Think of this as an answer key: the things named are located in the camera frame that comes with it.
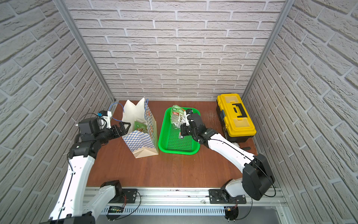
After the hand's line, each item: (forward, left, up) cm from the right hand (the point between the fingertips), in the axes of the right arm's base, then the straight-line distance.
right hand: (183, 125), depth 83 cm
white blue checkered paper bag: (-9, +23, +4) cm, 25 cm away
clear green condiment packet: (+3, +3, +5) cm, 7 cm away
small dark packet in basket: (+2, +2, -17) cm, 17 cm away
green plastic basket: (-1, +10, -17) cm, 20 cm away
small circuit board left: (-38, +38, -19) cm, 57 cm away
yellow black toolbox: (+2, -34, -2) cm, 34 cm away
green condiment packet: (+7, +29, -8) cm, 31 cm away
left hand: (-2, +34, +9) cm, 35 cm away
